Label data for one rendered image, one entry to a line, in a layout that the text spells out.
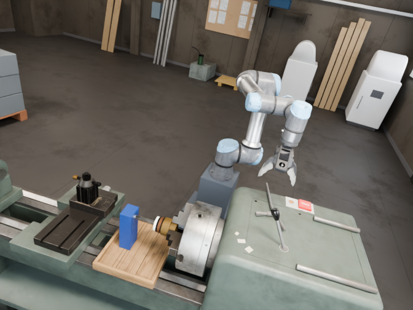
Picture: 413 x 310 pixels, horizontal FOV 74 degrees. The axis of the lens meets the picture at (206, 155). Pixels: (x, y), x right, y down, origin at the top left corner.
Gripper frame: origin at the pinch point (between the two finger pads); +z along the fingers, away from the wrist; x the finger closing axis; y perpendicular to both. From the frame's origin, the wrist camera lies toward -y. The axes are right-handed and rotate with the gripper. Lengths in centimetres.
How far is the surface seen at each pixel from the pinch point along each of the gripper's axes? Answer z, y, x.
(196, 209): 16.7, -12.2, 29.5
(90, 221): 43, -14, 81
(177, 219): 27.1, -10.7, 37.5
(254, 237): 14.9, -19.7, 3.3
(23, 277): 86, -28, 114
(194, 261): 29.8, -27.5, 23.8
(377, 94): 60, 557, -228
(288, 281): 16.7, -33.8, -10.6
